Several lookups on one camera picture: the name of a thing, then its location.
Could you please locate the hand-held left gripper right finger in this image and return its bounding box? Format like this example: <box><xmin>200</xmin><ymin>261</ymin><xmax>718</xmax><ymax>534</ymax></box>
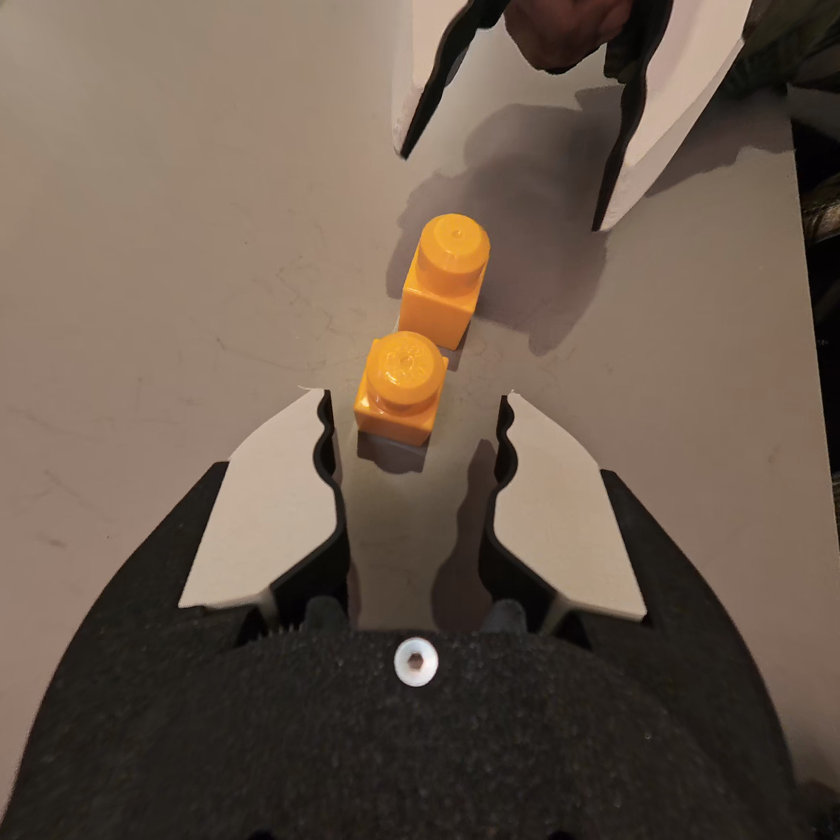
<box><xmin>478</xmin><ymin>391</ymin><xmax>648</xmax><ymax>635</ymax></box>

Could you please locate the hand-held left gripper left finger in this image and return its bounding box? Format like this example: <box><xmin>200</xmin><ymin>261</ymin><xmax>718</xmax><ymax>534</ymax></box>
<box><xmin>177</xmin><ymin>390</ymin><xmax>350</xmax><ymax>624</ymax></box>

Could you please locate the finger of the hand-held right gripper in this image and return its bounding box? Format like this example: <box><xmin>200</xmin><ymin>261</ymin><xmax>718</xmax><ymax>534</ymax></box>
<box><xmin>392</xmin><ymin>0</ymin><xmax>508</xmax><ymax>161</ymax></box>
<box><xmin>592</xmin><ymin>0</ymin><xmax>753</xmax><ymax>232</ymax></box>

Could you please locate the person's right hand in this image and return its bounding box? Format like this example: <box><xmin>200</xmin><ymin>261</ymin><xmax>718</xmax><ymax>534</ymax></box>
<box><xmin>504</xmin><ymin>0</ymin><xmax>635</xmax><ymax>74</ymax></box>

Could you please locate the orange mega block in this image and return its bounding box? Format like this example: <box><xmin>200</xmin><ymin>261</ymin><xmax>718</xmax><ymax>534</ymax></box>
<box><xmin>398</xmin><ymin>213</ymin><xmax>492</xmax><ymax>350</ymax></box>
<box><xmin>353</xmin><ymin>331</ymin><xmax>450</xmax><ymax>448</ymax></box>

